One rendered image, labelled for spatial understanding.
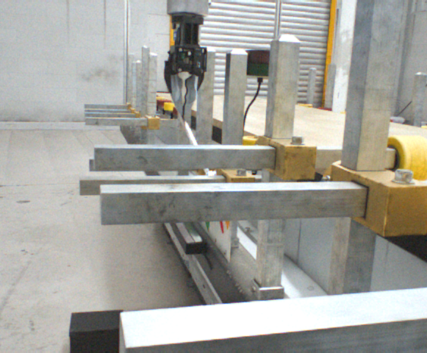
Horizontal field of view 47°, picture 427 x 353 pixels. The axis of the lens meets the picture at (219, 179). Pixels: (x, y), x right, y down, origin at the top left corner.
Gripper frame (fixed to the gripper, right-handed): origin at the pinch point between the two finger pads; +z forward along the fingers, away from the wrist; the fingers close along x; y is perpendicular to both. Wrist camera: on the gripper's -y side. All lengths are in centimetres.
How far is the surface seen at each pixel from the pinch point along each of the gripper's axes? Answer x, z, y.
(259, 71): 11.8, -9.2, 17.0
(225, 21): 229, -100, -788
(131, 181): -13.2, 12.3, 19.7
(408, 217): 8, 4, 73
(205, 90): 7.4, -4.1, -9.1
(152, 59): 7, -13, -109
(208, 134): 8.6, 6.9, -9.1
